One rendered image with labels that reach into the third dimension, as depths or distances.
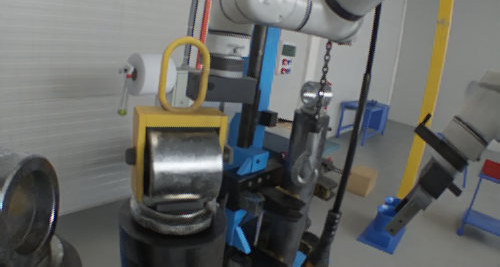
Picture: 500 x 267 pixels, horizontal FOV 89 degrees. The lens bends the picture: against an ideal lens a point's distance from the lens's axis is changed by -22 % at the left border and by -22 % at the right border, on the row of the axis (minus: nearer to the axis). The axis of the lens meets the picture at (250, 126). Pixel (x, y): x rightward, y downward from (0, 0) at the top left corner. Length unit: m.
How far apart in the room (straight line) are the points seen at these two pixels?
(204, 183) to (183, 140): 0.08
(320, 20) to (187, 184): 0.34
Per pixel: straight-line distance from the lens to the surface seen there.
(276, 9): 0.48
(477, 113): 0.61
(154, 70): 1.95
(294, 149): 1.85
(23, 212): 0.51
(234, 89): 0.63
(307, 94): 1.90
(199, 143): 0.53
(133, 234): 0.57
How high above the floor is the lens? 1.80
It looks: 14 degrees down
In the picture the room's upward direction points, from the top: 9 degrees clockwise
